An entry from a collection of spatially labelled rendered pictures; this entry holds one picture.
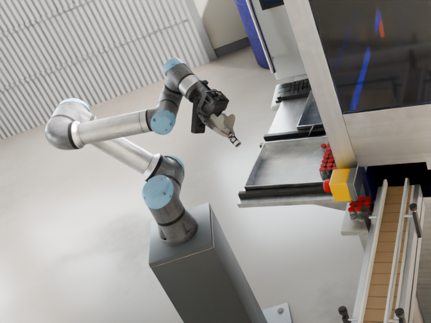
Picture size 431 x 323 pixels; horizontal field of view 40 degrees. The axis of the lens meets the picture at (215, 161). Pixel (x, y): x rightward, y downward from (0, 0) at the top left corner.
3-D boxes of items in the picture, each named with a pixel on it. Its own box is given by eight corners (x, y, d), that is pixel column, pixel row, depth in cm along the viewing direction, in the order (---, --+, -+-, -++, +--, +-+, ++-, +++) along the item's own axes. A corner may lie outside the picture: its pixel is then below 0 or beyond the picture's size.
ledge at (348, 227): (392, 204, 186) (391, 200, 185) (388, 234, 176) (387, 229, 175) (348, 206, 192) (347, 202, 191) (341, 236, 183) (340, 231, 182)
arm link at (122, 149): (170, 206, 227) (40, 132, 212) (176, 182, 239) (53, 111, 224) (186, 187, 221) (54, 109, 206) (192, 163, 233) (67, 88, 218)
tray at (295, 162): (353, 141, 216) (350, 133, 214) (339, 188, 198) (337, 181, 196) (266, 149, 232) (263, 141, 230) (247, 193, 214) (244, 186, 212)
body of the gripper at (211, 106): (214, 102, 185) (192, 79, 191) (203, 124, 190) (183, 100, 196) (231, 101, 191) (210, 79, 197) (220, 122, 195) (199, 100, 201)
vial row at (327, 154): (337, 149, 215) (334, 138, 213) (328, 181, 203) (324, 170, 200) (331, 149, 216) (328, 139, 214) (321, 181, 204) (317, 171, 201)
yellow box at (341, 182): (361, 185, 183) (356, 166, 179) (358, 200, 178) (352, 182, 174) (337, 186, 186) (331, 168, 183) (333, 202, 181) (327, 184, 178)
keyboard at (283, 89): (363, 68, 269) (363, 64, 268) (363, 84, 258) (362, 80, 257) (279, 88, 284) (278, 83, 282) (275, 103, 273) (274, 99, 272)
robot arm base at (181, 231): (160, 250, 221) (149, 231, 215) (161, 225, 233) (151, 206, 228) (198, 238, 218) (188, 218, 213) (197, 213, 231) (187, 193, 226)
